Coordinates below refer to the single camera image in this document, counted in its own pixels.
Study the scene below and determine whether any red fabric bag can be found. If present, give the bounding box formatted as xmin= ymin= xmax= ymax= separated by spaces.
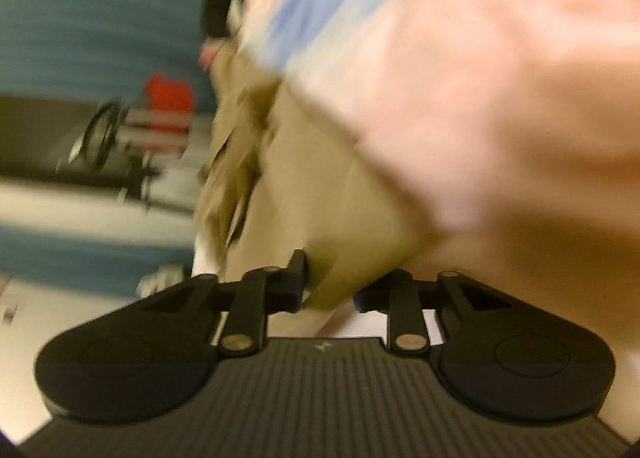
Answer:
xmin=145 ymin=74 xmax=195 ymax=133

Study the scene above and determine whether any blue curtain left panel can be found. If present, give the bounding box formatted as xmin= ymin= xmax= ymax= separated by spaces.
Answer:
xmin=1 ymin=226 xmax=193 ymax=296

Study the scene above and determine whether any blue curtain right panel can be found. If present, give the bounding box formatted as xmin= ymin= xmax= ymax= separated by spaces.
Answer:
xmin=1 ymin=0 xmax=215 ymax=108

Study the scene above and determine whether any beige trench coat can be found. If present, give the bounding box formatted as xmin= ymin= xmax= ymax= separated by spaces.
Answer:
xmin=195 ymin=40 xmax=442 ymax=337

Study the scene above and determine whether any blue curtain panel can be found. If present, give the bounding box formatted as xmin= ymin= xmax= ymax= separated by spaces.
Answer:
xmin=1 ymin=226 xmax=193 ymax=296
xmin=1 ymin=0 xmax=215 ymax=108

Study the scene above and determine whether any silver folding exercise bike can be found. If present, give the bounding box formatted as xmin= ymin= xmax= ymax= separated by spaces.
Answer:
xmin=56 ymin=100 xmax=201 ymax=215

